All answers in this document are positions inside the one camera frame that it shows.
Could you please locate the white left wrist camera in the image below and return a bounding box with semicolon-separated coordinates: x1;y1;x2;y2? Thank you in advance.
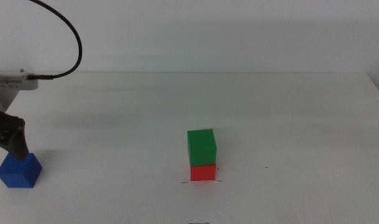
0;68;39;93

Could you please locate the black braided camera cable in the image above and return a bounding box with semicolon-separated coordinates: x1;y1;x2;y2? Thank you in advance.
29;0;83;80

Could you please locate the red cube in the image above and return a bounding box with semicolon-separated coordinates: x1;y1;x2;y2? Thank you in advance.
190;164;217;182

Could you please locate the blue cube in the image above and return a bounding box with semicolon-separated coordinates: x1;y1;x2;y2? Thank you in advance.
0;152;43;189

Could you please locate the green cube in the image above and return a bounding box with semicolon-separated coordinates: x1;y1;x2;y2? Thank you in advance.
187;128;217;167

